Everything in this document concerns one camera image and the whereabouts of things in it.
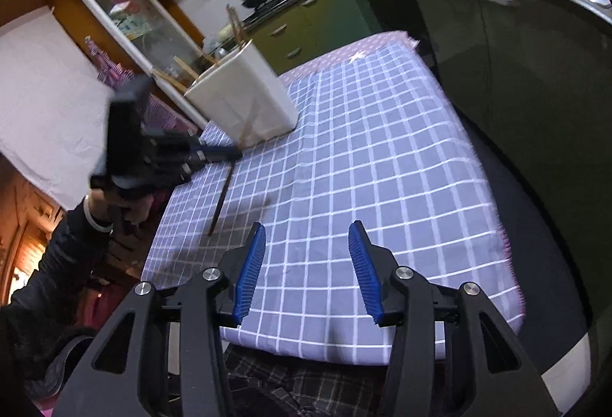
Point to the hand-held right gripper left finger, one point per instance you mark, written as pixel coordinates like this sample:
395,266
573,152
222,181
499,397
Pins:
248,276

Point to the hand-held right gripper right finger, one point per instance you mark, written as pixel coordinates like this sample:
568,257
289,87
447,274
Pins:
366,276

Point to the blue checkered tablecloth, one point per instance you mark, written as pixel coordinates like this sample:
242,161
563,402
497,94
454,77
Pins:
373,149

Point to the plastic bag with food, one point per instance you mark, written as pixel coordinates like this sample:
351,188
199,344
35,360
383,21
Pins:
225,33

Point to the dark green base cabinets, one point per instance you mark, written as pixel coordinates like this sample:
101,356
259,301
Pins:
516,63

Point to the dark brown chopstick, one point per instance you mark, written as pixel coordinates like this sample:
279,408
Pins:
221,202

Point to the white plastic utensil holder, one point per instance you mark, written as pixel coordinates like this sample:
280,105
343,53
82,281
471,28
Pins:
248,92

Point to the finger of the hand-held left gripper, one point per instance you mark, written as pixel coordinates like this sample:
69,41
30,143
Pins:
213,154
203,142

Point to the purple patterned cloth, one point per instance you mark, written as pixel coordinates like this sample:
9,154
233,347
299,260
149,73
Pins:
334,56

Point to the person's left hand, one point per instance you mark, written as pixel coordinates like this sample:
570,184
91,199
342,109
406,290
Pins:
142,209

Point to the white wristband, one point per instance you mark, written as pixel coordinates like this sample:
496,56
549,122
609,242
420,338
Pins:
94,218

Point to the light green base cabinets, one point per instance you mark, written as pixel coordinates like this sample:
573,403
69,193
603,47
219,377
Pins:
315,25

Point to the light bamboo chopstick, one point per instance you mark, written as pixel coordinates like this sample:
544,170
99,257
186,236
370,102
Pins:
237,30
210,57
186,67
245,35
169,80

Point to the person's left forearm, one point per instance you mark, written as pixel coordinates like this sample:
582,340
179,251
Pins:
52,269

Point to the person's plaid trousers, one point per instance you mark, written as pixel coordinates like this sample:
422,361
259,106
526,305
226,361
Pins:
296,390

